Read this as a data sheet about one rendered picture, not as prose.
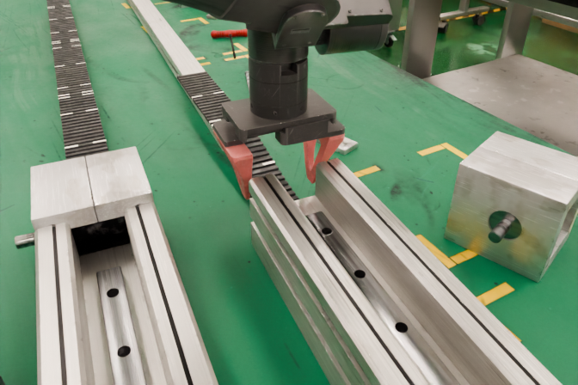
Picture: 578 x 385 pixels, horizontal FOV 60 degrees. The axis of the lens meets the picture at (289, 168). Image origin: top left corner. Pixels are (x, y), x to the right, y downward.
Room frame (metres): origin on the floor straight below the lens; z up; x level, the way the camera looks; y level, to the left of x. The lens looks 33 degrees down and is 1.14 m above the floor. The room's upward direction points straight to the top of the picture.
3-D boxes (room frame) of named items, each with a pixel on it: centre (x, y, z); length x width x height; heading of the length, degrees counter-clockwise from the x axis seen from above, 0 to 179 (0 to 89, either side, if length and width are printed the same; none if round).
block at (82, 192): (0.38, 0.20, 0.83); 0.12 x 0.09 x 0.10; 114
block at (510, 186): (0.41, -0.22, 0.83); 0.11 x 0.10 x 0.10; 138
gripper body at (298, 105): (0.46, 0.01, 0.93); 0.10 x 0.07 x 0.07; 114
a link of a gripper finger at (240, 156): (0.45, 0.03, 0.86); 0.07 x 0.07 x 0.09; 24
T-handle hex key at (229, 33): (1.01, 0.12, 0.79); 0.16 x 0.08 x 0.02; 9
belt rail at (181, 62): (1.05, 0.26, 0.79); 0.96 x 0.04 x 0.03; 24
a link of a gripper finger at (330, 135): (0.47, -0.01, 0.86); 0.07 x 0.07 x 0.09; 24
